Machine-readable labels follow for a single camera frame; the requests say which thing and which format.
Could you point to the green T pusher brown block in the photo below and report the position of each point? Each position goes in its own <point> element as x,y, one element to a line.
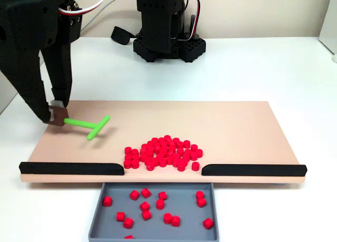
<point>79,123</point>

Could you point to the black barrier strip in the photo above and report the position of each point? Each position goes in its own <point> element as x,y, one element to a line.
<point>71,168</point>
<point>252,170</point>

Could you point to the beige flat board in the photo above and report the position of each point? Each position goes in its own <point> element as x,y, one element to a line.
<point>210,120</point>

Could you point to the grey shallow tray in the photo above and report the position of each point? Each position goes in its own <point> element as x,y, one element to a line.
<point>181,207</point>

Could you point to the white box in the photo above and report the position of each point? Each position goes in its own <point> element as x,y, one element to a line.
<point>329,23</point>

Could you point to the small white round object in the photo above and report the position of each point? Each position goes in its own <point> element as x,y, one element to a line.
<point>334,58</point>

